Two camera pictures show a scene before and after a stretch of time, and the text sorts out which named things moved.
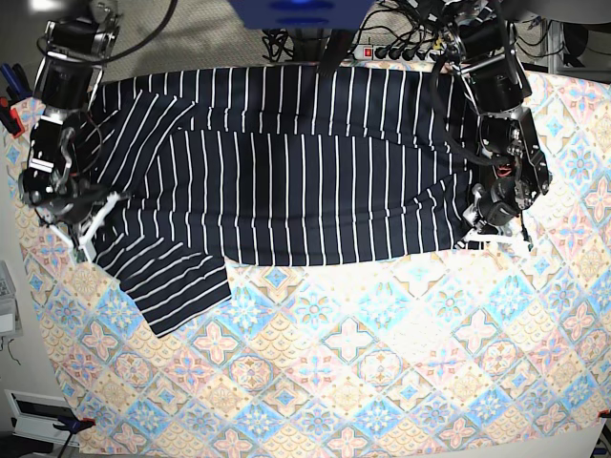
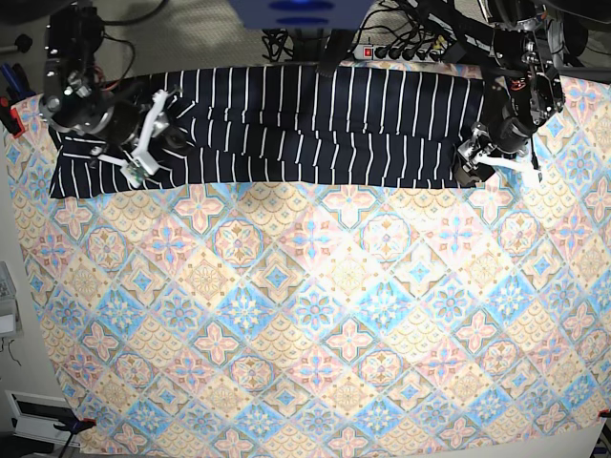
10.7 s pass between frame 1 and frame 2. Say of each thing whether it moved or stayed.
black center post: stayed
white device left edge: stayed
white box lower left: stayed
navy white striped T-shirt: moved
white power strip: stayed
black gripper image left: moved
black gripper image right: moved
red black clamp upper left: stayed
